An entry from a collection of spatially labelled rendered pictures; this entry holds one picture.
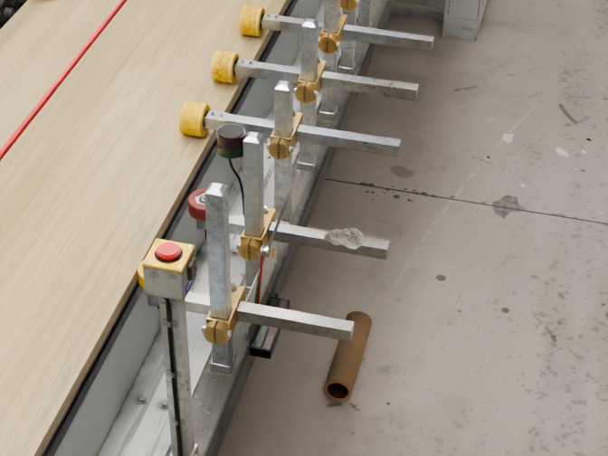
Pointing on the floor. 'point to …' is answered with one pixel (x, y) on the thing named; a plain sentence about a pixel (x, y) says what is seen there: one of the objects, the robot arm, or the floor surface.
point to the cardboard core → (347, 358)
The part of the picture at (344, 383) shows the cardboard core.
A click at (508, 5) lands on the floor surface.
